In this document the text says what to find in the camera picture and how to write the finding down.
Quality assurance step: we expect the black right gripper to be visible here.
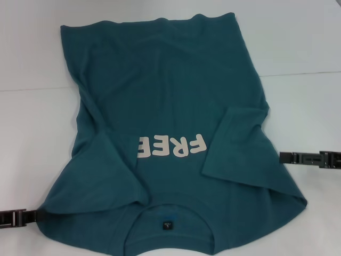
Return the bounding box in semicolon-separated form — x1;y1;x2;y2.
279;150;341;169

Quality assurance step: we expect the teal T-shirt with FREE print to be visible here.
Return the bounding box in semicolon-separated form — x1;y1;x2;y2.
37;12;308;256

